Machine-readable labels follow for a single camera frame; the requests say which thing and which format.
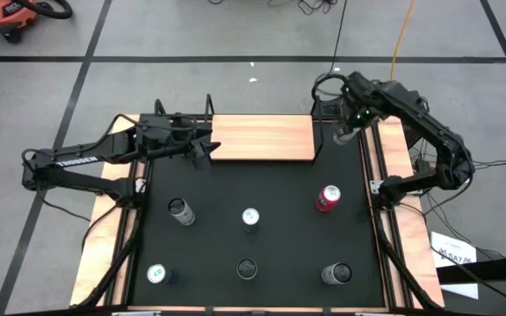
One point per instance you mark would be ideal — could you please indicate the white paper sheet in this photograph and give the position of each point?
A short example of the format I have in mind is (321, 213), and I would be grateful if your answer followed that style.
(450, 243)

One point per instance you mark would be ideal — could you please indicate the red soda can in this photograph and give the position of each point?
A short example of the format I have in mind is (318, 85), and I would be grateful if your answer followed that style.
(327, 201)

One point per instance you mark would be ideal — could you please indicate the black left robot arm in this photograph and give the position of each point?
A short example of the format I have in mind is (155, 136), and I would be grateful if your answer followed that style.
(77, 160)

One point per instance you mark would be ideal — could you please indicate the black metal bar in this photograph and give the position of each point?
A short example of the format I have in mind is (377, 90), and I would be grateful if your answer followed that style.
(490, 268)

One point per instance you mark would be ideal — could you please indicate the black metal shelf frame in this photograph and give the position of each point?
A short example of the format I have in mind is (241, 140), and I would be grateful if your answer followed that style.
(209, 105)

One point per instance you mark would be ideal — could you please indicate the blue silver energy drink can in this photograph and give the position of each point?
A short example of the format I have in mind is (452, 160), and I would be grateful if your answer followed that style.
(250, 216)
(156, 274)

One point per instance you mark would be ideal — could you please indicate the orange shop vacuum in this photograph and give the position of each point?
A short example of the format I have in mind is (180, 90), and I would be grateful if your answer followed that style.
(7, 15)

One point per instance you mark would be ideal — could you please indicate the black power adapter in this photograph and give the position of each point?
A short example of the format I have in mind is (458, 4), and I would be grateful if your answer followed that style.
(423, 167)

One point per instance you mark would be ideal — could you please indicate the black table mat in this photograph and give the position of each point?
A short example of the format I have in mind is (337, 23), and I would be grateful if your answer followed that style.
(279, 246)

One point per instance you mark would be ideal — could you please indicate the grey metal base plate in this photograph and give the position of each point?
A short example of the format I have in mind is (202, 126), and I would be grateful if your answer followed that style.
(373, 186)

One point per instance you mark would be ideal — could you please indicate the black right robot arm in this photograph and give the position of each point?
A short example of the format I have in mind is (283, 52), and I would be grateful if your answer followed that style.
(433, 127)

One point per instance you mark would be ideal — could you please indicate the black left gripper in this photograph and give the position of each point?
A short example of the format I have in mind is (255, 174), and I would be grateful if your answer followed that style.
(169, 136)

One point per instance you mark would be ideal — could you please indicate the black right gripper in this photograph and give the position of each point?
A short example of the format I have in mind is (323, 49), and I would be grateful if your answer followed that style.
(360, 101)

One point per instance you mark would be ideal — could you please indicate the black aluminium table frame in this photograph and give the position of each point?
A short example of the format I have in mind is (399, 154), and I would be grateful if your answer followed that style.
(132, 246)

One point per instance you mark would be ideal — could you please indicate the silver metal bracket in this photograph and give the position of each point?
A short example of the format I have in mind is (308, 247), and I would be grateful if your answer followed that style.
(136, 313)

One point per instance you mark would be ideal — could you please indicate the wooden shelf board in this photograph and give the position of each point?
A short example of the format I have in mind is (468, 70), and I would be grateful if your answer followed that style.
(262, 138)

